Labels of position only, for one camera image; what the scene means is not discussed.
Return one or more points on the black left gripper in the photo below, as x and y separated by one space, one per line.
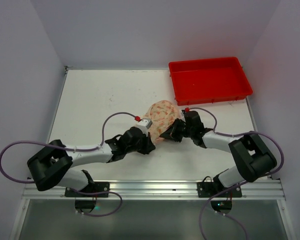
145 143

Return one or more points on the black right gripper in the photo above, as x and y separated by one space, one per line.
179 128

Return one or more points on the floral mesh laundry bag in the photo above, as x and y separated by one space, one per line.
162 114

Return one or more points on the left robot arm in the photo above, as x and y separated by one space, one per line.
53 166

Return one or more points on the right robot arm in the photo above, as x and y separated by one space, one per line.
252 158

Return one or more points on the red plastic tray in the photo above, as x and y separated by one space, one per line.
210 80

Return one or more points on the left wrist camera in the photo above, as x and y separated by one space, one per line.
144 124

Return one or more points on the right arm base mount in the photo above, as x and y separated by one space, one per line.
208 188

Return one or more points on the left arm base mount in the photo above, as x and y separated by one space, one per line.
98 187

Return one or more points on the aluminium front rail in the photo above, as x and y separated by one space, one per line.
265 189

